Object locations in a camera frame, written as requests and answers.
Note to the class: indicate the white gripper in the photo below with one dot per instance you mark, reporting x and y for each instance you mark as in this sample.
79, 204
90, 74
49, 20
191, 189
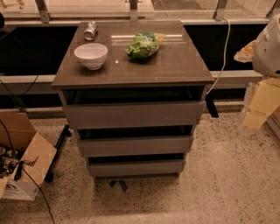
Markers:
268, 53

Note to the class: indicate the grey bottom drawer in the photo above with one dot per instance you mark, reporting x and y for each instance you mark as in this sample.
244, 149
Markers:
158, 167

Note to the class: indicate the grey drawer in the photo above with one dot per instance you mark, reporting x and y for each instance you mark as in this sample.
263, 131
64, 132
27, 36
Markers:
132, 115
135, 146
158, 167

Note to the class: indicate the grey drawer cabinet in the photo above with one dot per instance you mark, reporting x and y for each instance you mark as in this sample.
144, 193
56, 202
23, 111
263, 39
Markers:
175, 73

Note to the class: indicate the grey top drawer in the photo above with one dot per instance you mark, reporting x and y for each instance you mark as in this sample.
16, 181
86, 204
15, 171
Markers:
132, 115

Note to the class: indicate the grey middle drawer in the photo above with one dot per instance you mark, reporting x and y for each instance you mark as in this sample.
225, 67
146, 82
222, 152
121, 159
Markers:
135, 146

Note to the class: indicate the open cardboard box left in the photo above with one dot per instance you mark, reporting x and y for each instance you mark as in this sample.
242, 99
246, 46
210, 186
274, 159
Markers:
17, 132

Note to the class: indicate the cardboard box right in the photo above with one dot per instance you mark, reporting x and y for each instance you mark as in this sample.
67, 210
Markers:
274, 122

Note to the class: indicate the green chip bag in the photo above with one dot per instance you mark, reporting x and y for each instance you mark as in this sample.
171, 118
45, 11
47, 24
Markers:
144, 45

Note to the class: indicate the white ceramic bowl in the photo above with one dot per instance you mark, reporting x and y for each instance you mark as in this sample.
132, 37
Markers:
92, 56

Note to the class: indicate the silver soda can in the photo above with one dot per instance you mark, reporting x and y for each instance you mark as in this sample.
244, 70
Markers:
91, 30

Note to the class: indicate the black metal leg left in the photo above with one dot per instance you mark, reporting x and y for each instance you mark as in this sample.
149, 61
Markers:
64, 133

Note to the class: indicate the metal clutter in box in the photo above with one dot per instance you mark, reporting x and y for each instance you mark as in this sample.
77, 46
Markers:
10, 162

